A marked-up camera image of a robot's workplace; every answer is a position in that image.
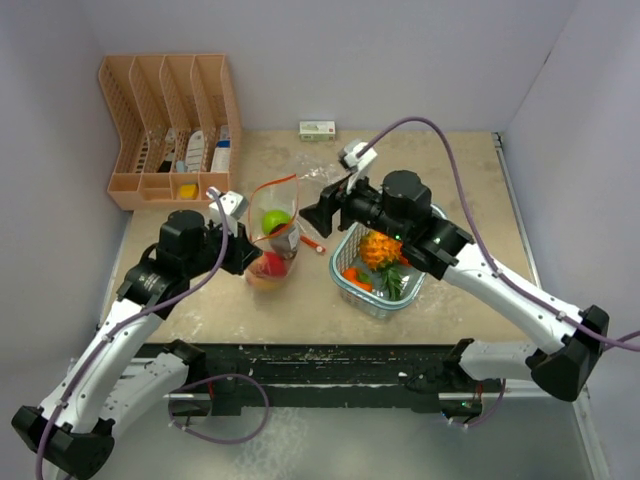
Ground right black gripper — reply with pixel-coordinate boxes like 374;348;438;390
299;168;407;244

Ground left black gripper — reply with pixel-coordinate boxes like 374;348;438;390
183;217;261;279

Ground clear orange-zip bag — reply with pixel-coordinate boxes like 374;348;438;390
244;174;326;293

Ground green lime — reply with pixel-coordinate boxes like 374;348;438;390
261;209;292;236

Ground yellow peach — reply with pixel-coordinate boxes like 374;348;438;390
247;275;285;293

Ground dark purple fruit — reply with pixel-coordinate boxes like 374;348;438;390
269;224;300;260

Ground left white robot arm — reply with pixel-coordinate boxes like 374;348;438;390
11;209;262;479

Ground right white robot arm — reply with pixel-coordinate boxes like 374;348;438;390
299;170;609;402

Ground yellow sponge block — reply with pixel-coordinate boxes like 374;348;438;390
178;184;198;200

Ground small green white box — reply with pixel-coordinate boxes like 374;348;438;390
299;120;336;142

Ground white blue bottle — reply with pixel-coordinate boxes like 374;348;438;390
209;125;231;173

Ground white pack in organizer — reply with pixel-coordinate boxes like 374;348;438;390
184;130;205;173

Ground orange file organizer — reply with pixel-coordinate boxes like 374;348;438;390
98;54;243;211

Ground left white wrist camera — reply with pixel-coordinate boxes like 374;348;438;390
206;186;249;237

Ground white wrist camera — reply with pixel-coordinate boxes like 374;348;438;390
206;186;249;237
339;139;377;194

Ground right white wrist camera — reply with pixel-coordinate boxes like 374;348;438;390
339;139;377;194

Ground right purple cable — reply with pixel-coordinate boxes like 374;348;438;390
357;116;640;431

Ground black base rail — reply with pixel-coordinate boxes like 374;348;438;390
136;339;502;417

